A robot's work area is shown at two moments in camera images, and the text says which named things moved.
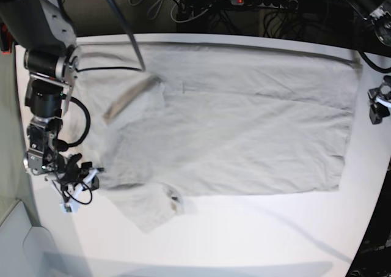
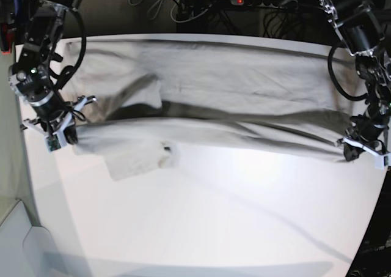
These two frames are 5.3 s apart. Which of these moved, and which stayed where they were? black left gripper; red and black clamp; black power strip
Moved: black left gripper
Stayed: black power strip; red and black clamp
